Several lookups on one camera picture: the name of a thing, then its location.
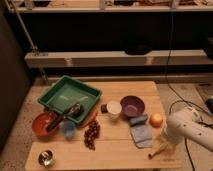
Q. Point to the green plastic tray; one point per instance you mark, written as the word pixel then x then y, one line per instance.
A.
pixel 68 91

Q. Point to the metal shelf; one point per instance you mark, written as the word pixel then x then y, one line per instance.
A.
pixel 35 6
pixel 116 59

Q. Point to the red chili pepper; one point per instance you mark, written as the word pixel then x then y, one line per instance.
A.
pixel 89 119

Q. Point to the small metal cup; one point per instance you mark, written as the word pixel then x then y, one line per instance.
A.
pixel 46 158

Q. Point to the purple plastic bowl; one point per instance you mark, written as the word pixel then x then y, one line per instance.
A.
pixel 132 106

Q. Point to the lower metal shelf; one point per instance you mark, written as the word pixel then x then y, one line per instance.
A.
pixel 116 59

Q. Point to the white mug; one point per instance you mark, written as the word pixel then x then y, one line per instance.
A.
pixel 114 109

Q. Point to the light blue plastic cup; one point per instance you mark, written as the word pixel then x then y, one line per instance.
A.
pixel 68 129

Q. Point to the orange apple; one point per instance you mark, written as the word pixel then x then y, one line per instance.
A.
pixel 156 120

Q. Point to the small dark cube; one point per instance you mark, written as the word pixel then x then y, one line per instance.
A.
pixel 104 108

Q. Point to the diagonal metal pole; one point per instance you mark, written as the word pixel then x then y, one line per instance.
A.
pixel 33 47

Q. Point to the bunch of dark grapes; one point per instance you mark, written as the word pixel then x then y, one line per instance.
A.
pixel 91 134

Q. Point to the upper metal shelf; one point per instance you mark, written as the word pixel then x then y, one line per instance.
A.
pixel 35 6

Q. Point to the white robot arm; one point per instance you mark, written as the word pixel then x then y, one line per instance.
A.
pixel 185 123

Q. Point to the grey-blue cloth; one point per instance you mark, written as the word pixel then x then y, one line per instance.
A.
pixel 142 136

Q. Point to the red plastic bowl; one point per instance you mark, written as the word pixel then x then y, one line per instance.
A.
pixel 41 122

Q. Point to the black handled scoop utensil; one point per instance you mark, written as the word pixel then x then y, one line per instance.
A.
pixel 74 110

